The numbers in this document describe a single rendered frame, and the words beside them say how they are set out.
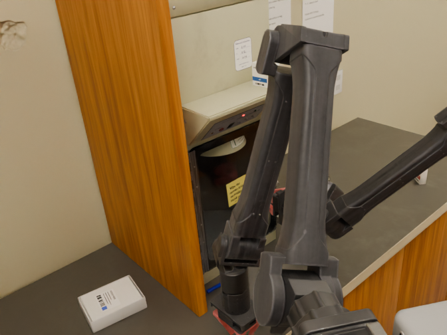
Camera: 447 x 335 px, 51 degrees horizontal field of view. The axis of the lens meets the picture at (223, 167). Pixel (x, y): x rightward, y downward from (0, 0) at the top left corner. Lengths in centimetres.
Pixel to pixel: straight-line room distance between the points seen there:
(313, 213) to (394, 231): 103
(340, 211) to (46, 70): 89
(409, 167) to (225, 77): 49
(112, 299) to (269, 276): 83
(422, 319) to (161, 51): 69
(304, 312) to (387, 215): 117
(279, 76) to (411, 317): 41
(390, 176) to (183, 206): 48
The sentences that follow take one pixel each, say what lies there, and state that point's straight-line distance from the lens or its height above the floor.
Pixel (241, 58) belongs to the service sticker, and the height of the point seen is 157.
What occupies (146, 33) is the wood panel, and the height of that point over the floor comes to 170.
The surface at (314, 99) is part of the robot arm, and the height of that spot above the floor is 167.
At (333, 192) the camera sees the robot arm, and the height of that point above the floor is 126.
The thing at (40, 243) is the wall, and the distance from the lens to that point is 160.
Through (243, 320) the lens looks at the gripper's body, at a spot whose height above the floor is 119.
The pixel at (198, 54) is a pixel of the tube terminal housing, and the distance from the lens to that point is 115.
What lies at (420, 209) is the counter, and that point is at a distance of 180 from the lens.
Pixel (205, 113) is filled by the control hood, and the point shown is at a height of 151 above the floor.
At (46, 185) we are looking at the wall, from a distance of 153.
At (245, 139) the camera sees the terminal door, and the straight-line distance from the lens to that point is 130.
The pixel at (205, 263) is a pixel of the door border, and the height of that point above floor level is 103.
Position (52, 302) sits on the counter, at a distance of 152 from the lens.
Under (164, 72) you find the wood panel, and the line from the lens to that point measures 99.
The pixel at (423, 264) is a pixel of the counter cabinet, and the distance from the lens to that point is 199.
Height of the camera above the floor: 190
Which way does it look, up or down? 28 degrees down
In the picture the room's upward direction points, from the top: 5 degrees counter-clockwise
